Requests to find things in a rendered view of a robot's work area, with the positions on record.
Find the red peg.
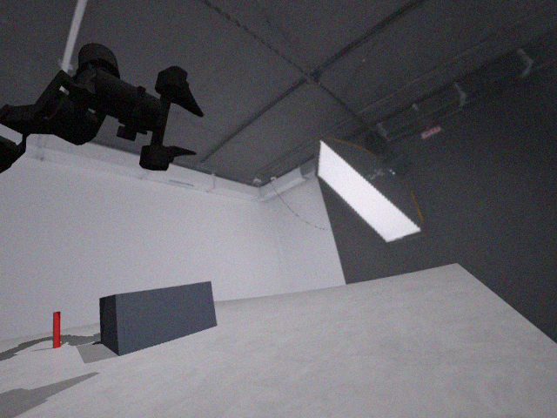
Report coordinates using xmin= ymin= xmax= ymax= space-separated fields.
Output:
xmin=52 ymin=312 xmax=61 ymax=348

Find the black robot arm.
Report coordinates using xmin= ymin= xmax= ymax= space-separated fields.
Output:
xmin=0 ymin=43 xmax=131 ymax=173

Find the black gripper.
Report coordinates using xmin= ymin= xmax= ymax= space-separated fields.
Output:
xmin=118 ymin=65 xmax=204 ymax=171

